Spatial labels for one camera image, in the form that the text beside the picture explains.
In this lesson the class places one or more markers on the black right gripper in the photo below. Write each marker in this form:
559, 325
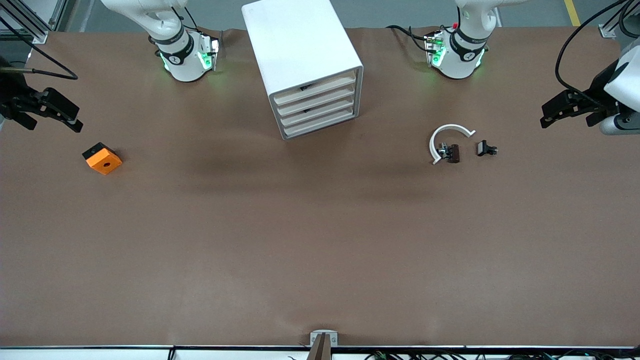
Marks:
11, 93

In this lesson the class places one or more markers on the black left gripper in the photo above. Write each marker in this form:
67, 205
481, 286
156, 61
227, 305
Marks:
598, 90

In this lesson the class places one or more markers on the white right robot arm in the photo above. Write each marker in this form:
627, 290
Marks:
185, 70

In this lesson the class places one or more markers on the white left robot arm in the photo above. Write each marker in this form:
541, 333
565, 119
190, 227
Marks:
460, 65

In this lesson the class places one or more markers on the orange block with hole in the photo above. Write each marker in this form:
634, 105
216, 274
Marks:
104, 161

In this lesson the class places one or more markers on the small black clip component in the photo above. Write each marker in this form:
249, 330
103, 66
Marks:
484, 148

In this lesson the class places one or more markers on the dark brown small component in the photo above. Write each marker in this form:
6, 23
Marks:
454, 153

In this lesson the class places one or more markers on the brown table mat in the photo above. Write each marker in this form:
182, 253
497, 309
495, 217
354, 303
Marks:
320, 250

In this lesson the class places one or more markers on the aluminium frame profile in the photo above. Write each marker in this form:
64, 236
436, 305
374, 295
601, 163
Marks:
607, 31
30, 27

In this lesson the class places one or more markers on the white table edge rail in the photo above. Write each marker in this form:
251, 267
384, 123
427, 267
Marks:
100, 355

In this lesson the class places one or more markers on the grey metal bracket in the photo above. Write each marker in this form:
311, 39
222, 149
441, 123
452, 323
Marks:
330, 336

